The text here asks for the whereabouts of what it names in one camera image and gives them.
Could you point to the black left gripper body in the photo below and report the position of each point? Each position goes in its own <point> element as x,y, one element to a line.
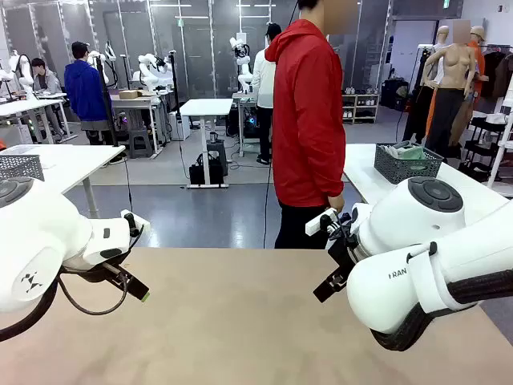
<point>92,272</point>

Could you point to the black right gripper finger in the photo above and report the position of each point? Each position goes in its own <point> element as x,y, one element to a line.
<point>325,289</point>
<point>342,280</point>

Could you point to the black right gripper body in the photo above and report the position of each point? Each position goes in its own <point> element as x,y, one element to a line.
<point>342,252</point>

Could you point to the red sleeved right forearm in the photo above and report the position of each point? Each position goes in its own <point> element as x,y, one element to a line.
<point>330,168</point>

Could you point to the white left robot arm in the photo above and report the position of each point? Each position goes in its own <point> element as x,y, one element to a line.
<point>40,232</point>

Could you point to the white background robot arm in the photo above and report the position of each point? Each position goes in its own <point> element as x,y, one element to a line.
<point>242,72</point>
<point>148,70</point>
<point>26,72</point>

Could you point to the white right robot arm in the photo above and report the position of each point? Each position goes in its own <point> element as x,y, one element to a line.
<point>421,224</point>

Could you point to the white table with basket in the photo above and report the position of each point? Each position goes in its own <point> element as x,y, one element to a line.
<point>360,168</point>

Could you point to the dark gray lattice basket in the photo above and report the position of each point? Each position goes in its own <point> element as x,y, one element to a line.
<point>409,168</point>

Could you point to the gray perforated metal basket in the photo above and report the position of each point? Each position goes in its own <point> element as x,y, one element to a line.
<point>22,166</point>

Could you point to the person's right hand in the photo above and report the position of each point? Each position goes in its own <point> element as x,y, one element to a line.
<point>336,202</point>

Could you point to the white side table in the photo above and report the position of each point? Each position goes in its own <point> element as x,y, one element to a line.
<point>72,160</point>

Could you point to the black bag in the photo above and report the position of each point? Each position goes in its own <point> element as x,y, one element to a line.
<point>200,172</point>

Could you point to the person in red jacket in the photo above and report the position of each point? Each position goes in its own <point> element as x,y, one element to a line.
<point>308,120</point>

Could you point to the gray step stool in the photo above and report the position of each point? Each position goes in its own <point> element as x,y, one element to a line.
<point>141,142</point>

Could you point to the wooden shoe shelf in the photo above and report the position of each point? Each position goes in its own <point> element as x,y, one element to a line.
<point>360,108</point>

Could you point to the black stool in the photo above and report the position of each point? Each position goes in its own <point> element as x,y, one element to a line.
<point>218,152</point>

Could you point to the black luggage pile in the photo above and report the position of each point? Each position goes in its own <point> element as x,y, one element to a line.
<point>394,94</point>

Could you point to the white computer tower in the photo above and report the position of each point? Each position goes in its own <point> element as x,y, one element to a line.
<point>179,126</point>

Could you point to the black tripod pole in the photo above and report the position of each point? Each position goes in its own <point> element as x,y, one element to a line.
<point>107,104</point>
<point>175,88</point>

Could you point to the gray workbench desk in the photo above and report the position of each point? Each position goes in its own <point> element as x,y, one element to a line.
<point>136,104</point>

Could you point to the person in blue hoodie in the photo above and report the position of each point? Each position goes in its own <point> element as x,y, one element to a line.
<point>86,92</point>

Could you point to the long white work table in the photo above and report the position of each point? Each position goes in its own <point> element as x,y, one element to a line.
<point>24,105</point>

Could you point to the black rolling cart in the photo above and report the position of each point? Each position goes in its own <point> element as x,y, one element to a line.
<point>487,144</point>

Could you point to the cardboard box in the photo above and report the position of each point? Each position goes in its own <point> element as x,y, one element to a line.
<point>130,94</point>

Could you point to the small robot stand desk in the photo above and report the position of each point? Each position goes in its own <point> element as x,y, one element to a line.
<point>244,96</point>

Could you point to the person in white jacket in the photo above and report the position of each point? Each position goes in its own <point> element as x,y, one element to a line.
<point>262,80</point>

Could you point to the seated person in gray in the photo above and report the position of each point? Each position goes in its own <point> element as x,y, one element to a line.
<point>46,82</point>

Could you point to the white standing desk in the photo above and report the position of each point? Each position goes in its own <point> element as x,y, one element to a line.
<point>206,106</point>

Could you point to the bare beige mannequin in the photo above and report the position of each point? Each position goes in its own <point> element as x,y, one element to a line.
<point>453,64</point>

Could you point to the clothes rack with dark garments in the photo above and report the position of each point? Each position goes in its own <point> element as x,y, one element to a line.
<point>493,68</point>

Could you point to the white headed mannequin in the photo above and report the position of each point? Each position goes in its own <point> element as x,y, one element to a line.
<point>443,36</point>

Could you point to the mannequin with hat and orange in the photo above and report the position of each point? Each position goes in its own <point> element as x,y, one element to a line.
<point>477,34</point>

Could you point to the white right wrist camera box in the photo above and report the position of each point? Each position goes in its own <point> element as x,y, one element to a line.
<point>318,224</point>

